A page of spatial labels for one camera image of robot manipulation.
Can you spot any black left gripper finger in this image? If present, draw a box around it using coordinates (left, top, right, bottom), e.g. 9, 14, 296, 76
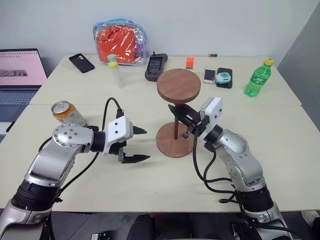
121, 154, 152, 165
131, 125, 148, 137

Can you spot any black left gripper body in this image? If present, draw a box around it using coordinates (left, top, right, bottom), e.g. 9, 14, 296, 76
109, 140, 129, 164

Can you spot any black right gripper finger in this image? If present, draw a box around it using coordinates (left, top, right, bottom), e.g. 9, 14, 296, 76
167, 104, 195, 127
178, 104, 201, 118

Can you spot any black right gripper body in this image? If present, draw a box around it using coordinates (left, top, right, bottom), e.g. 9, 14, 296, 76
182, 111, 211, 139

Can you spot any wooden pole with round top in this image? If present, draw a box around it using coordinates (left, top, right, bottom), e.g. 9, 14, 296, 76
156, 68, 202, 141

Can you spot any round wooden base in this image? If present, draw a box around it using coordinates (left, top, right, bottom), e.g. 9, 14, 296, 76
155, 122, 194, 159

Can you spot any white smartphone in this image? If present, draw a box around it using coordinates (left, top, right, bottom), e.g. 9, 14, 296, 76
202, 67, 217, 85

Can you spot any small teal and white gadget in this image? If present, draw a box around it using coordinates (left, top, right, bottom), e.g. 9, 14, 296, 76
214, 72, 231, 85

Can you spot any black flat device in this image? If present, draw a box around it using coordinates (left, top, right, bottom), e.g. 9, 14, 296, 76
215, 67, 234, 89

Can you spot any black handheld device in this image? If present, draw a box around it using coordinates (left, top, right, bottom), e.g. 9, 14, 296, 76
144, 51, 168, 83

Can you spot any clear tube with yellow cap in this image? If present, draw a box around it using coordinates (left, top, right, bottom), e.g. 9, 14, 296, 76
107, 61, 126, 89

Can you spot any orange and green drink can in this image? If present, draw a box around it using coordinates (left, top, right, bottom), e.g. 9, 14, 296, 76
51, 100, 89, 128

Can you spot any green plastic bottle yellow cap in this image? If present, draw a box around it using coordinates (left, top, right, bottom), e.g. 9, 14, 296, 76
244, 57, 276, 98

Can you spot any purple item in bag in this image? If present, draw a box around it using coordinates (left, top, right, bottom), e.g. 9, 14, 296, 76
134, 39, 145, 56

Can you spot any black smartphone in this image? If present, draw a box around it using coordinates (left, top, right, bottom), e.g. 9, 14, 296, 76
68, 52, 96, 74

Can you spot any orange cloth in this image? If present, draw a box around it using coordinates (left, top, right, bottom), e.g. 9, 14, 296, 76
96, 26, 137, 65

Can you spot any clear plastic zip bag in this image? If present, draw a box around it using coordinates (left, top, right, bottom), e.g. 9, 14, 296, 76
92, 17, 149, 67

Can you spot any grey laptop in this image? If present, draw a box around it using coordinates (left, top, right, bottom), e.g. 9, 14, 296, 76
0, 48, 49, 143

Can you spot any grey partition panel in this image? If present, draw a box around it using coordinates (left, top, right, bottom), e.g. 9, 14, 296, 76
276, 0, 320, 107

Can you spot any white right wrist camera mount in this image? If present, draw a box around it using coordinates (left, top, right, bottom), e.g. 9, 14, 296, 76
199, 96, 224, 141

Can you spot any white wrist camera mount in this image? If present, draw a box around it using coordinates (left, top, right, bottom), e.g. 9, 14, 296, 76
199, 96, 224, 141
101, 116, 135, 156

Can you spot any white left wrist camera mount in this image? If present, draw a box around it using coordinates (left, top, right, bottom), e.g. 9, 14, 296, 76
101, 116, 135, 156

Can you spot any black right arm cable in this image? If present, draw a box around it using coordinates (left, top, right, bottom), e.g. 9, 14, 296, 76
191, 134, 242, 205

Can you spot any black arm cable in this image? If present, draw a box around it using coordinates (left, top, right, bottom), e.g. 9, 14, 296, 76
38, 96, 125, 201
191, 134, 242, 205

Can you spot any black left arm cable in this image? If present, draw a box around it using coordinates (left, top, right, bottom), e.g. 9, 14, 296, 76
38, 96, 125, 201

